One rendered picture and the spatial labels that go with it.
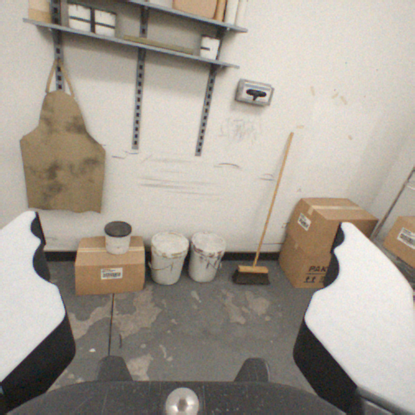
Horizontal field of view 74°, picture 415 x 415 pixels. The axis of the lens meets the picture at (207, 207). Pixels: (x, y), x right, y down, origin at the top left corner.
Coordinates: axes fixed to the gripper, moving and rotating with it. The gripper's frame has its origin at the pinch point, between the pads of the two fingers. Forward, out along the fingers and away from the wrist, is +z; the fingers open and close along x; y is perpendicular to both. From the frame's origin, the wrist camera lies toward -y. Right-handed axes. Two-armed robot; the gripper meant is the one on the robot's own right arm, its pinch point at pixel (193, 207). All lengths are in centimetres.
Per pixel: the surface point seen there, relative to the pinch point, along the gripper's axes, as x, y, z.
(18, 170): -125, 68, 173
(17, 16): -102, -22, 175
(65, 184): -95, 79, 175
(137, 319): -39, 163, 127
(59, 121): -90, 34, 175
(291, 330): 81, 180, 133
